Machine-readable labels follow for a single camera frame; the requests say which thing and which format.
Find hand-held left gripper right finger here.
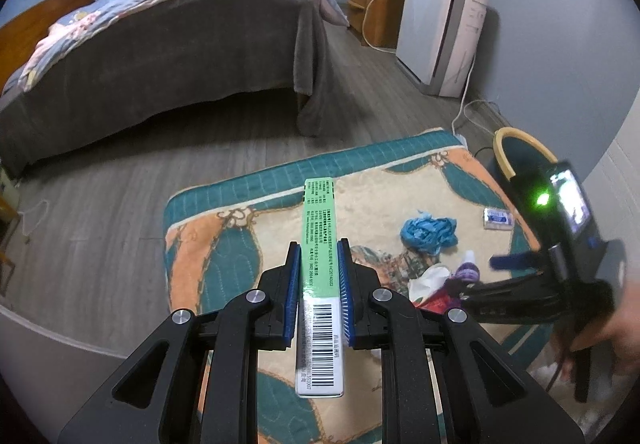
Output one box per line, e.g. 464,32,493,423
336,238,586,444

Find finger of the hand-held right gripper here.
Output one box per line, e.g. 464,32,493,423
456,271,568,325
489,251,551,273

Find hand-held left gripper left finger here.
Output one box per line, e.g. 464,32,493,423
57,239,303,444

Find purple spray bottle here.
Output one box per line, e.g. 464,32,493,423
452,250,482,285

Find green white cardboard box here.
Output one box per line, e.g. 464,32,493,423
295,177,346,399

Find person's right hand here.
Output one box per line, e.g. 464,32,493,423
570,294,640,365

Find small white blue packet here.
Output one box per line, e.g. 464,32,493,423
482,207,515,231

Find teal orange quilted mat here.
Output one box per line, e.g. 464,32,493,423
164,127,556,444

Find red wrapper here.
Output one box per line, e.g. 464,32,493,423
417,287,466,312

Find crumpled blue plastic cover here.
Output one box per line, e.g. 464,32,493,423
400,210,459,256

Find white air purifier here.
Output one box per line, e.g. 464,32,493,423
395,0,491,98

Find bed with grey blanket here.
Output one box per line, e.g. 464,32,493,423
0,0,351,180

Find wooden nightstand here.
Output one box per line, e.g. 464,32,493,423
347,0,408,50

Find wooden headboard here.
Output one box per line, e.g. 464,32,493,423
0,0,97,88

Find thin white cable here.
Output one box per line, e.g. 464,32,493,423
465,98,503,127

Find thick white power cable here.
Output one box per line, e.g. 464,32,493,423
451,44,481,135

